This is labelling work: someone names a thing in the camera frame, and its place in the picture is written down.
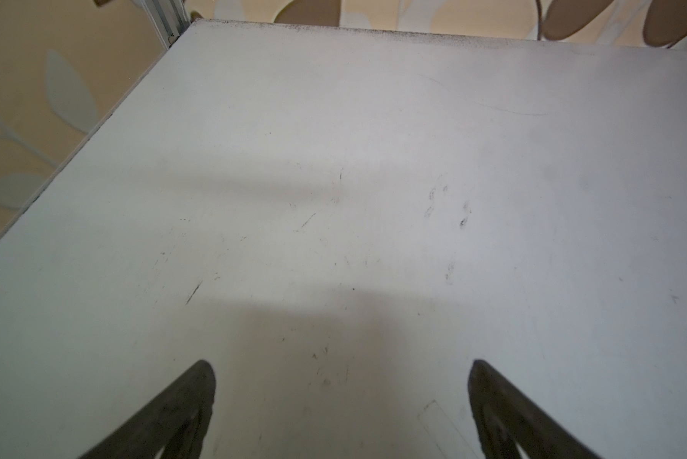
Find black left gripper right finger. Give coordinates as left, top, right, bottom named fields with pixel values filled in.
left=468, top=360, right=597, bottom=458

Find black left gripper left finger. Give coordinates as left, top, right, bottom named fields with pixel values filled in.
left=83, top=360, right=217, bottom=458

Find aluminium frame post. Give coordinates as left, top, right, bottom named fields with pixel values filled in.
left=134, top=0, right=192, bottom=49

